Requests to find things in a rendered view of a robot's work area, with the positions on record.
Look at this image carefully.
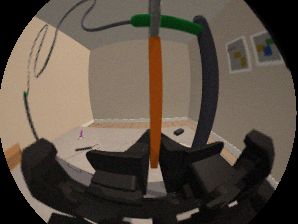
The thin grey wire with green section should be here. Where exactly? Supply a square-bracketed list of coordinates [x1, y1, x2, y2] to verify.
[23, 0, 220, 198]

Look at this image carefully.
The orange handle with grey loop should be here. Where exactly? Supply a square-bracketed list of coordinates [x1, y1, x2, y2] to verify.
[148, 0, 164, 169]

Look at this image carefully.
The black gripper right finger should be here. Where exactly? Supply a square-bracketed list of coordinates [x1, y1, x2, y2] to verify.
[158, 132, 225, 193]

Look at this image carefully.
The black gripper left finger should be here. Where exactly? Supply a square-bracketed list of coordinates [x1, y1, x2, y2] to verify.
[85, 129, 150, 194]

